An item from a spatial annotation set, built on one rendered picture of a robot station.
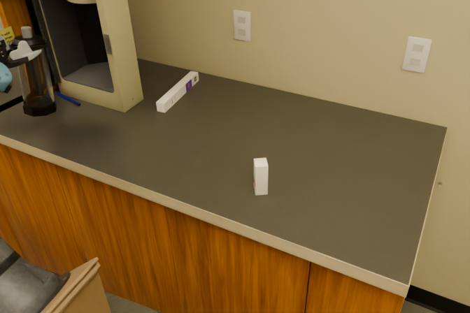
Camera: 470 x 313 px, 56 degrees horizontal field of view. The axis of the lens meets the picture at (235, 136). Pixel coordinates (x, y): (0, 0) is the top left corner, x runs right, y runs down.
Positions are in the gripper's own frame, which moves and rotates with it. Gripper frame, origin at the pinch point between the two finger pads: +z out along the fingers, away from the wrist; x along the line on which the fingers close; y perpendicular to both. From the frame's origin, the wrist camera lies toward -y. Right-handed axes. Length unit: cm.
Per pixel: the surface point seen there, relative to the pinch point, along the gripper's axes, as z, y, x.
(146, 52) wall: 64, -26, 9
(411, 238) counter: 5, -30, -116
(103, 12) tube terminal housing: 19.9, 7.7, -13.7
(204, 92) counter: 46, -29, -32
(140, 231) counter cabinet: -6, -54, -38
